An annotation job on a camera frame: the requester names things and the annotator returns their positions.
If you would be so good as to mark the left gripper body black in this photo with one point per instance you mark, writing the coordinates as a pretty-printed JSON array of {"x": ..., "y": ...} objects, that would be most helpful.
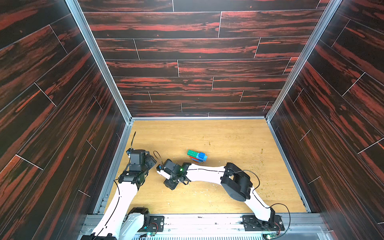
[{"x": 142, "y": 168}]

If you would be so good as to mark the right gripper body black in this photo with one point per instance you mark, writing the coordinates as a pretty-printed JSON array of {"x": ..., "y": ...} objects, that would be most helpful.
[{"x": 167, "y": 167}]

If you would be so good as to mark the green long lego brick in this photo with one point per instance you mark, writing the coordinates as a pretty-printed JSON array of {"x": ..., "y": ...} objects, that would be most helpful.
[{"x": 192, "y": 153}]

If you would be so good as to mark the cyan lego brick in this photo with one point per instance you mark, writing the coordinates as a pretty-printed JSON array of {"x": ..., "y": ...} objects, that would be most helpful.
[{"x": 196, "y": 158}]

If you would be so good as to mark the blue small lego brick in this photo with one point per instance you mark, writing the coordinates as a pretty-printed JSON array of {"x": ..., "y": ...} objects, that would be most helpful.
[{"x": 203, "y": 157}]

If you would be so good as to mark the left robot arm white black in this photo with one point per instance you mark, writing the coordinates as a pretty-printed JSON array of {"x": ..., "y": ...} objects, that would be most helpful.
[{"x": 113, "y": 225}]

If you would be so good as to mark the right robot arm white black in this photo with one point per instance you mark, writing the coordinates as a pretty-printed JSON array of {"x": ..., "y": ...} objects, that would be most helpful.
[{"x": 236, "y": 182}]

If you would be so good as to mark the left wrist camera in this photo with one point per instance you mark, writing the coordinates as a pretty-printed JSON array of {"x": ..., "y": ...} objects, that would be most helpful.
[{"x": 129, "y": 151}]

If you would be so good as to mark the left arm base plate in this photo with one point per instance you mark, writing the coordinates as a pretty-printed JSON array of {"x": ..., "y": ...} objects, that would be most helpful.
[{"x": 153, "y": 223}]

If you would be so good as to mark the aluminium front rail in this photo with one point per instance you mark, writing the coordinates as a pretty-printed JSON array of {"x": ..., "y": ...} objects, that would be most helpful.
[{"x": 235, "y": 227}]

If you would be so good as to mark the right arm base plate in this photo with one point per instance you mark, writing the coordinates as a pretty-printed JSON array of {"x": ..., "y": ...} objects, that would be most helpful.
[{"x": 253, "y": 224}]

